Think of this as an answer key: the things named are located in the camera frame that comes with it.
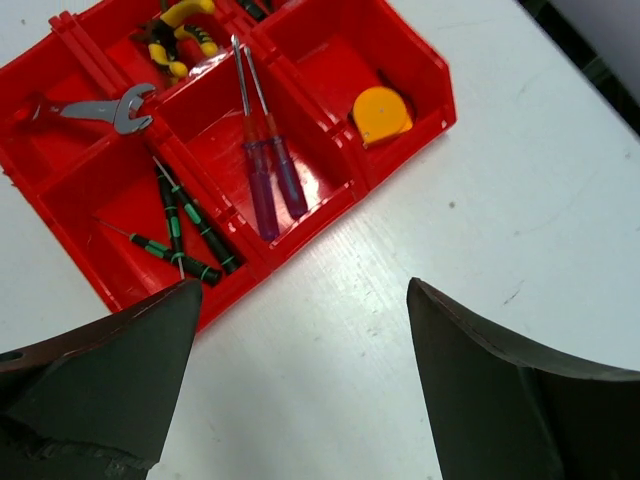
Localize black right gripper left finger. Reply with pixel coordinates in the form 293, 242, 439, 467
1, 280, 203, 479

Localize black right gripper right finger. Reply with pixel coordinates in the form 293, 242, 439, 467
407, 278, 639, 479

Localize green black precision screwdriver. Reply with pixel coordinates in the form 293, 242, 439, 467
152, 156, 241, 274
155, 166, 185, 279
95, 217, 223, 287

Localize blue red handled screwdriver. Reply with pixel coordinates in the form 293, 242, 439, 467
243, 46, 309, 220

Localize silver open-end wrench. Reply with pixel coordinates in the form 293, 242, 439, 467
30, 82, 157, 136

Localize yellow tape measure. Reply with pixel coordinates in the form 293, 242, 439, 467
351, 86, 414, 148

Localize yellow handled pliers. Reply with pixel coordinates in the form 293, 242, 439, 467
141, 0, 218, 78
129, 20, 219, 84

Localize red black utility knife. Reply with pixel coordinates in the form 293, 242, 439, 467
236, 0, 268, 22

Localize red six-compartment organizer tray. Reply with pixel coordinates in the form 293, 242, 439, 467
1, 1, 456, 326

